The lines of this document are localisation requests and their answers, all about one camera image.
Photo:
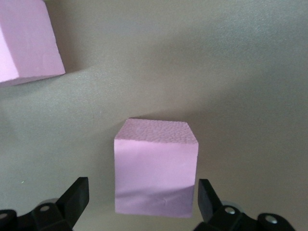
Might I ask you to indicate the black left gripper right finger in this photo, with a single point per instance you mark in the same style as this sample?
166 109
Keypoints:
216 216

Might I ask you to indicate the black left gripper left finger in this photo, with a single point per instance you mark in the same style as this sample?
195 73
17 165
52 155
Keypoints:
67 209

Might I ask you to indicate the pink foam block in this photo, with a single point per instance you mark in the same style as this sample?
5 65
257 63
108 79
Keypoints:
26 43
154 173

